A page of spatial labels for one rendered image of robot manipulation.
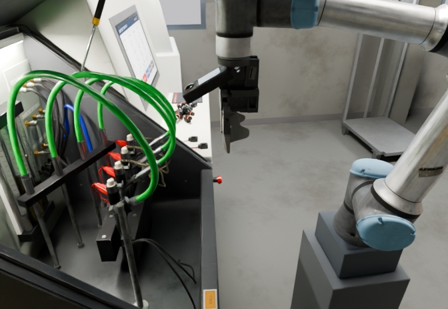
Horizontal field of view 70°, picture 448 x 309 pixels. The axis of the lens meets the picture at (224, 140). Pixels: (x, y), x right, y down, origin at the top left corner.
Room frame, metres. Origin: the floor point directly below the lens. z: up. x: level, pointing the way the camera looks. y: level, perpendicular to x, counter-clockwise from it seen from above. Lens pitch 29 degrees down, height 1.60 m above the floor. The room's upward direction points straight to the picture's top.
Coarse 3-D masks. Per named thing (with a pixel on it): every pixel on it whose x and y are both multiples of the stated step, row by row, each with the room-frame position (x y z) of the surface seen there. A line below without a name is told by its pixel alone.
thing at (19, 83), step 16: (16, 80) 0.61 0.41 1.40; (64, 80) 0.56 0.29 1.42; (16, 96) 0.62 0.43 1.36; (96, 96) 0.54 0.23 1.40; (112, 112) 0.53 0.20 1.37; (128, 128) 0.51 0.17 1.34; (16, 144) 0.63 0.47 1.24; (144, 144) 0.51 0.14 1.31; (16, 160) 0.63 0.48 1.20; (144, 192) 0.51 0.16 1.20
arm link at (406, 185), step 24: (432, 120) 0.58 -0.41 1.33; (432, 144) 0.55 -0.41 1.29; (408, 168) 0.56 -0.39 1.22; (432, 168) 0.54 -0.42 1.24; (360, 192) 0.65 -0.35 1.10; (384, 192) 0.57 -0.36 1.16; (408, 192) 0.55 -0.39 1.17; (360, 216) 0.58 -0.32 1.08; (384, 216) 0.54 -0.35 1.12; (408, 216) 0.53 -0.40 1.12; (384, 240) 0.53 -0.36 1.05; (408, 240) 0.52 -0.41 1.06
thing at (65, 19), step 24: (48, 0) 0.99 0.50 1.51; (72, 0) 0.99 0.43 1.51; (96, 0) 1.08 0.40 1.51; (120, 0) 1.37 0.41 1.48; (24, 24) 0.98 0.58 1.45; (48, 24) 0.99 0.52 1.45; (72, 24) 0.99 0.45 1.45; (144, 24) 1.66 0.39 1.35; (72, 48) 0.99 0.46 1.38; (96, 48) 1.00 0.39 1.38; (120, 72) 1.03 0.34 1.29
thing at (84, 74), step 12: (84, 72) 0.73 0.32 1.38; (96, 72) 0.73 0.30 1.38; (60, 84) 0.72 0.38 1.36; (120, 84) 0.73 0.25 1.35; (144, 96) 0.73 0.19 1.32; (48, 108) 0.72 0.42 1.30; (156, 108) 0.73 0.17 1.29; (48, 120) 0.72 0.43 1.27; (168, 120) 0.73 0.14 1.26; (48, 132) 0.71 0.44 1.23; (168, 156) 0.73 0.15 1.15; (60, 168) 0.72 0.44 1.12; (132, 180) 0.72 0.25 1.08
